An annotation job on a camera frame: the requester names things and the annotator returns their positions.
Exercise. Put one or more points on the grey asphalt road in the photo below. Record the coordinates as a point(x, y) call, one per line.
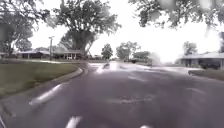
point(126, 100)

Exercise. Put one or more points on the grey concrete kerb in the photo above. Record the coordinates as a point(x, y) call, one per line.
point(63, 78)

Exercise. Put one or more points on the small green tree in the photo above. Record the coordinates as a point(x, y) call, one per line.
point(107, 52)

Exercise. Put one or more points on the low house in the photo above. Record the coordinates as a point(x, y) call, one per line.
point(33, 54)
point(68, 54)

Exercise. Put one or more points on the overhanging tree branches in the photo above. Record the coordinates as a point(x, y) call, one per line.
point(180, 11)

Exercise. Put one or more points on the robot's own part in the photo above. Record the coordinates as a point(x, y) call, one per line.
point(72, 122)
point(145, 126)

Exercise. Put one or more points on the utility pole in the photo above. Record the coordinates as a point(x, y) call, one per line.
point(51, 48)

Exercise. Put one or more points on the low grey building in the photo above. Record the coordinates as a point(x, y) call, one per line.
point(205, 60)

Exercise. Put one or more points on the grass strip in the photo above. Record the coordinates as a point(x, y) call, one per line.
point(210, 74)

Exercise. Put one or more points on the tree behind building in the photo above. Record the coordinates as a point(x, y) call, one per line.
point(190, 48)

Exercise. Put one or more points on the large dark tree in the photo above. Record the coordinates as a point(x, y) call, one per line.
point(13, 26)

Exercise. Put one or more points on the green grass lawn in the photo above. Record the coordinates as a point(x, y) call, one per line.
point(26, 74)

